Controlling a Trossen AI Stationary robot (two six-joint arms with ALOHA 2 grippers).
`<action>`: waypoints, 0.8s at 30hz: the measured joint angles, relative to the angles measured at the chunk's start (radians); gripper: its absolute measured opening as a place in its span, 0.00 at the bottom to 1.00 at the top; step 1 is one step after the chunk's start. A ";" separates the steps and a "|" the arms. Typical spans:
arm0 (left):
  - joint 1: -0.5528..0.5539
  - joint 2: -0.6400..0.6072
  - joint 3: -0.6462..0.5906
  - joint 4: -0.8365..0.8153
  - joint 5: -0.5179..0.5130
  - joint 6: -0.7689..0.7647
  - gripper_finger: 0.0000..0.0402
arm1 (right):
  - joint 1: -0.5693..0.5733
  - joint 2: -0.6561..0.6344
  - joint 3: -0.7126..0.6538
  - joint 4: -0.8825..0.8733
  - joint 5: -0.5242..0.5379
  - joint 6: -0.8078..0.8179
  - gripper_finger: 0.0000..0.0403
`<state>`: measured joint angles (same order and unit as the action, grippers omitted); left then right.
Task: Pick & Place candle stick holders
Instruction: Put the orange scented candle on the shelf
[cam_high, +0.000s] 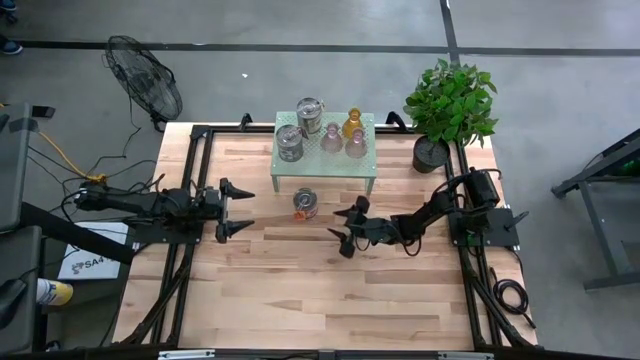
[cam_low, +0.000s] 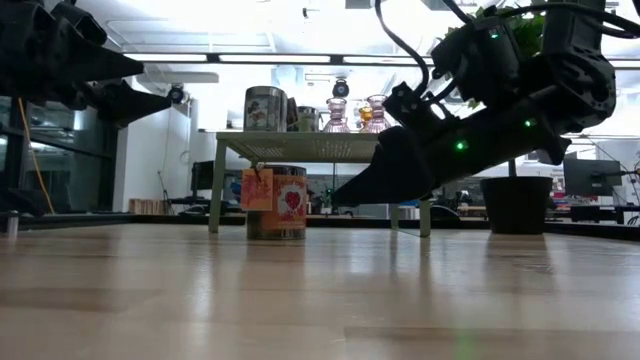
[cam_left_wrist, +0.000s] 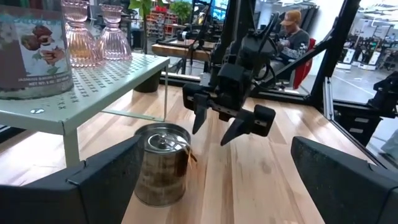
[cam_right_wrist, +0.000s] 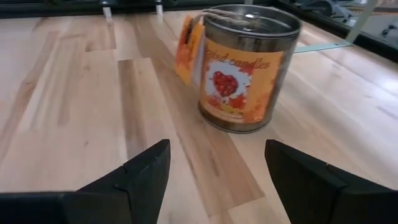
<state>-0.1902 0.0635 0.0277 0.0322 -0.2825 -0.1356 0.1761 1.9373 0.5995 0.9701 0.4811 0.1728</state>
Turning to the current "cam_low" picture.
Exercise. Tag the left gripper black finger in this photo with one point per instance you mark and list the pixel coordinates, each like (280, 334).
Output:
(100, 62)
(130, 102)

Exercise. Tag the silver candle tin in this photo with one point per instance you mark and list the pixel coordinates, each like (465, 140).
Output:
(309, 120)
(262, 110)

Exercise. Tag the wooden slat crate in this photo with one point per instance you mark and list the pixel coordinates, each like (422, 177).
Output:
(146, 206)

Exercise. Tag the candle tin with orange label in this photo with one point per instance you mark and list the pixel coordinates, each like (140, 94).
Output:
(275, 222)

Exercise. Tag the long ceiling light rail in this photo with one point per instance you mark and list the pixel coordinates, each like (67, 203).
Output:
(212, 58)

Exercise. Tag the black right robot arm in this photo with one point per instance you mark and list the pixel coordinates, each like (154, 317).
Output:
(575, 75)

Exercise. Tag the wide black computer monitor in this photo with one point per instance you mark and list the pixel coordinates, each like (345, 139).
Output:
(592, 177)

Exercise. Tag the green perforated metal mini table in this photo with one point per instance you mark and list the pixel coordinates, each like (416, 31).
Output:
(300, 145)

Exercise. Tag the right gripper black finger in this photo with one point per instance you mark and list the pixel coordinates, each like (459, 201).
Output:
(395, 170)

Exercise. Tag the orange paper tag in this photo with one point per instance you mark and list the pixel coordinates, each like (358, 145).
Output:
(256, 192)

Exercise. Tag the green potted plant, black pot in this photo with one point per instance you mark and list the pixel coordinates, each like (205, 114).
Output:
(515, 205)

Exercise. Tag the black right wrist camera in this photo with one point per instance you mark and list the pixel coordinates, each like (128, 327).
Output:
(412, 107)

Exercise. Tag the black round ceiling spotlight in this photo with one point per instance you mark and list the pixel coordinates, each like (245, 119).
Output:
(176, 93)
(340, 89)

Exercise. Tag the pink ribbed glass candlestick holder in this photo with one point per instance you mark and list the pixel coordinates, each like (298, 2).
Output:
(377, 117)
(336, 120)

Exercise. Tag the amber glass candlestick holder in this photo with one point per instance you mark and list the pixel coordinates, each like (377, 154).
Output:
(365, 116)

